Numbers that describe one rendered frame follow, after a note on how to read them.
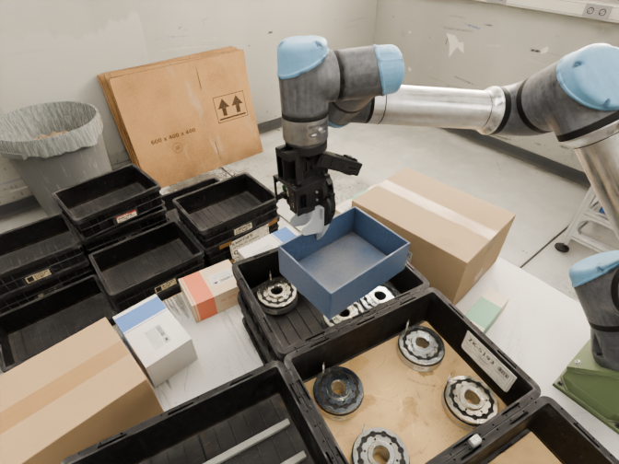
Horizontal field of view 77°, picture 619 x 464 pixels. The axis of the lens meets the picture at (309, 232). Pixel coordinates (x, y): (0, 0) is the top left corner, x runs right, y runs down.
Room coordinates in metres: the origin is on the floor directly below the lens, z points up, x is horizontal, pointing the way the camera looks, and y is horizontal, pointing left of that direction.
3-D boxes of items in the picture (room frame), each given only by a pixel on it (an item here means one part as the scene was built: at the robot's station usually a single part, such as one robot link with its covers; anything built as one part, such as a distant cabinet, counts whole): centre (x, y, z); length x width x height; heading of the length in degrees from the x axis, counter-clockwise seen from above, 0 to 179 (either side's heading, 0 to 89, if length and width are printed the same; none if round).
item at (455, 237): (0.98, -0.38, 0.80); 0.40 x 0.30 x 0.20; 45
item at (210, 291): (0.78, 0.29, 0.74); 0.16 x 0.12 x 0.07; 123
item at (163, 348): (0.61, 0.41, 0.75); 0.20 x 0.12 x 0.09; 43
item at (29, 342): (0.96, 1.01, 0.26); 0.40 x 0.30 x 0.23; 129
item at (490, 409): (0.38, -0.32, 0.86); 0.10 x 0.10 x 0.01
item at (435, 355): (0.51, -0.25, 0.86); 0.10 x 0.10 x 0.01
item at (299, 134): (0.59, 0.00, 1.34); 0.08 x 0.08 x 0.05
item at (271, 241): (0.92, 0.11, 0.75); 0.20 x 0.12 x 0.09; 129
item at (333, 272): (0.54, -0.07, 1.10); 0.20 x 0.15 x 0.07; 129
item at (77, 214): (1.53, 0.95, 0.37); 0.42 x 0.34 x 0.46; 129
